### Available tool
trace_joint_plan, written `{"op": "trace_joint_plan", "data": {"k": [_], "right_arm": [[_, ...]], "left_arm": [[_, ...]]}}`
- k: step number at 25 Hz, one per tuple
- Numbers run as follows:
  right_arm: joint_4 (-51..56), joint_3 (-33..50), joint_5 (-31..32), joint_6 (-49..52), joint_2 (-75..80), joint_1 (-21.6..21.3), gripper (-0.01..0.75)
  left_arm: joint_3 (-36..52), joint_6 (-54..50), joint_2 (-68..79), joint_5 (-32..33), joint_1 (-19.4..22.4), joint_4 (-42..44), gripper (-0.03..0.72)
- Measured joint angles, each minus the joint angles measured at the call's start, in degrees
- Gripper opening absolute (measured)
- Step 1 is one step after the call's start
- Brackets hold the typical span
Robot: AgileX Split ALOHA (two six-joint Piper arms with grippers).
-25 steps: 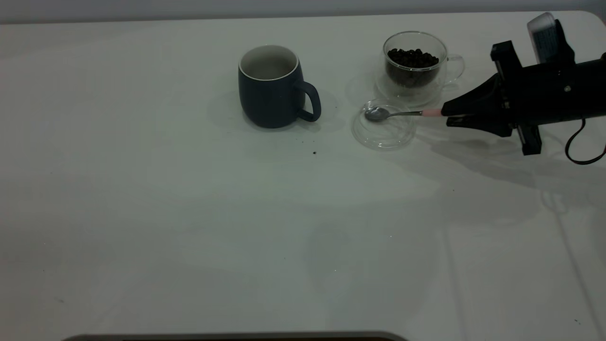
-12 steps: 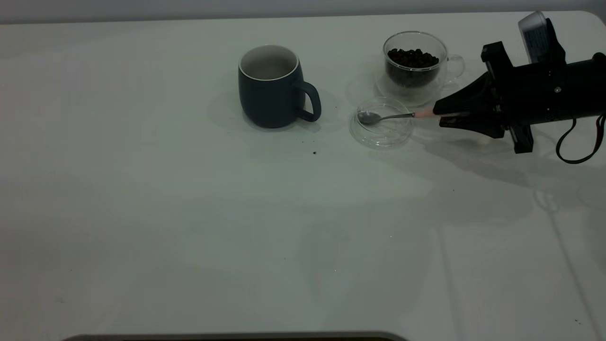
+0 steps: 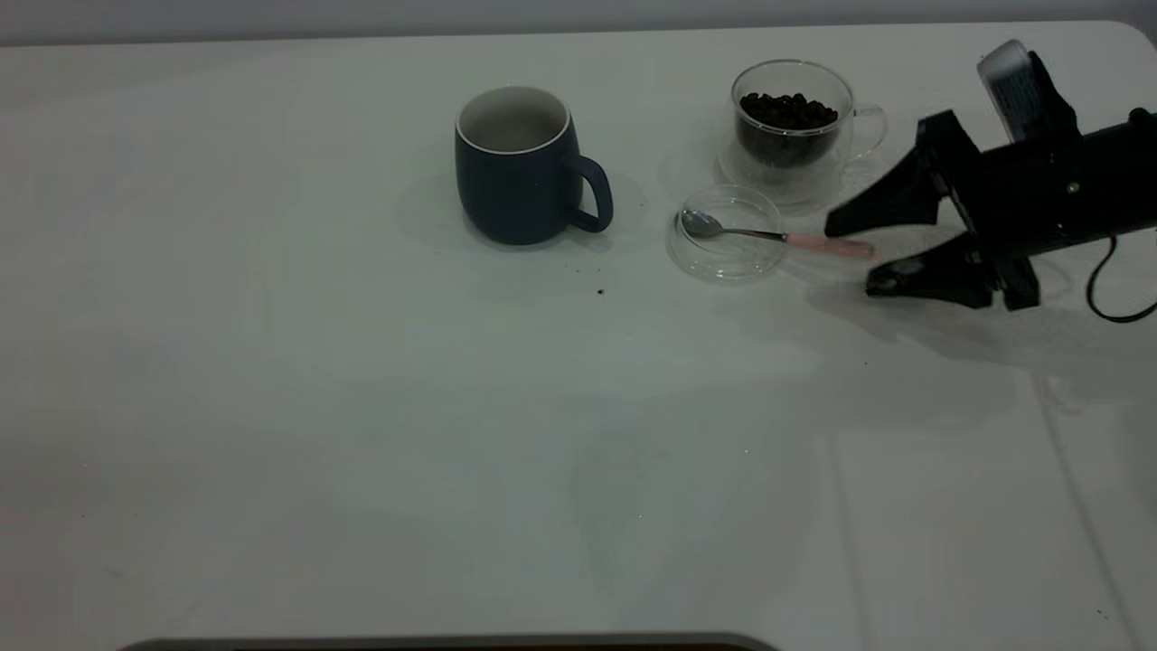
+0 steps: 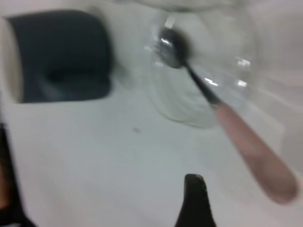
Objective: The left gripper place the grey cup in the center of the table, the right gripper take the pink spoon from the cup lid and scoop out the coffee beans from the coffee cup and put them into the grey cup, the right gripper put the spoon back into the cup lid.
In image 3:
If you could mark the silver black wrist camera box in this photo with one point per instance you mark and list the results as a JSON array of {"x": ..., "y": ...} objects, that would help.
[{"x": 1021, "y": 90}]

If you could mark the small clear glass dish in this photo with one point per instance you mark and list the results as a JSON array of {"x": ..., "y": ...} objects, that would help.
[{"x": 728, "y": 260}]

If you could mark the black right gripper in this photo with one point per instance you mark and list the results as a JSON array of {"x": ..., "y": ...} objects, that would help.
[{"x": 1048, "y": 199}]

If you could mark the clear double-wall glass cup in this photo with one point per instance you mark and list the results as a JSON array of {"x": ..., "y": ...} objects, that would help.
[{"x": 750, "y": 176}]

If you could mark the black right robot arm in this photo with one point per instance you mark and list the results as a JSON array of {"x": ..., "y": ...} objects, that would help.
[{"x": 1146, "y": 172}]

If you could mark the roasted coffee beans pile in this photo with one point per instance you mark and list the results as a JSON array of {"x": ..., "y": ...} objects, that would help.
[{"x": 788, "y": 113}]

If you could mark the dark grey ceramic mug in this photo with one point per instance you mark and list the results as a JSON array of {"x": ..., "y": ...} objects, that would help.
[{"x": 515, "y": 194}]

